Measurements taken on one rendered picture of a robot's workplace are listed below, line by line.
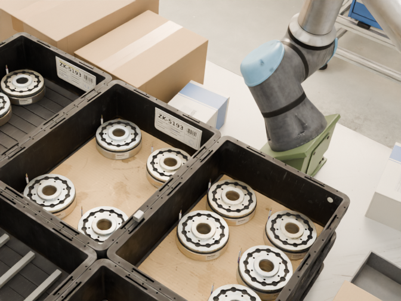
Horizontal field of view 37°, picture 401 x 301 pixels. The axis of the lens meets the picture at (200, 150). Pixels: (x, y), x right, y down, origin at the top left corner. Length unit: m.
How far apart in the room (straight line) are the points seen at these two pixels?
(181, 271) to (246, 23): 2.44
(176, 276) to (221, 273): 0.09
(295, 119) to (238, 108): 0.33
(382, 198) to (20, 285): 0.82
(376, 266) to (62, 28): 0.97
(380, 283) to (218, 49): 2.04
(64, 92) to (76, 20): 0.23
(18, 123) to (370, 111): 1.95
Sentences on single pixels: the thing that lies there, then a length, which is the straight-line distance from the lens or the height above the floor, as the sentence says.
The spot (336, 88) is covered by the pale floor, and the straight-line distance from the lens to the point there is 3.09.
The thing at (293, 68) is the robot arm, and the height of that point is 0.98.
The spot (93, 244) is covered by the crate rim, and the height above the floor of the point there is 0.93.
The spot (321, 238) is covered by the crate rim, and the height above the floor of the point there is 0.93.
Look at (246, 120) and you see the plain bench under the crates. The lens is 1.67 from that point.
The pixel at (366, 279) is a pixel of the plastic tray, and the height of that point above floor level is 0.70.
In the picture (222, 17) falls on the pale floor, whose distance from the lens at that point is 3.47.
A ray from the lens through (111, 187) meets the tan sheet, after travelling 1.29.
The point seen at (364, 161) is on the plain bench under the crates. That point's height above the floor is 0.70.
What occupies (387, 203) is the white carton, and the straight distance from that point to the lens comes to 1.46.
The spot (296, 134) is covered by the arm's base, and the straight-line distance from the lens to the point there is 1.42.
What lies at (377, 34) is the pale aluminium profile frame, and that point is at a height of 0.30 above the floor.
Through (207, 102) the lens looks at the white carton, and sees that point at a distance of 1.57.
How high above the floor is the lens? 1.78
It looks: 44 degrees down
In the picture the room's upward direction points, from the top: 7 degrees clockwise
